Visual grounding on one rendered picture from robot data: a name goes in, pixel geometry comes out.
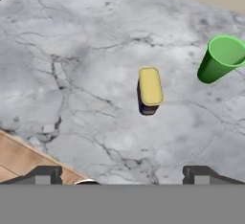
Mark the yellow-lidded dark rectangular can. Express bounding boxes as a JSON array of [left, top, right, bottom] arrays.
[[136, 66, 165, 117]]

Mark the round silver-rimmed can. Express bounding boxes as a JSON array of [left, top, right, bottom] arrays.
[[74, 178, 101, 186]]

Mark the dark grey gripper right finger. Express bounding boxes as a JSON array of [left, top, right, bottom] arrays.
[[182, 166, 245, 186]]

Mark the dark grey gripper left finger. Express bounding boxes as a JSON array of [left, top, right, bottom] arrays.
[[2, 166, 63, 186]]

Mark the green plastic cup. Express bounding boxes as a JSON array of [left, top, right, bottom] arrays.
[[196, 34, 245, 84]]

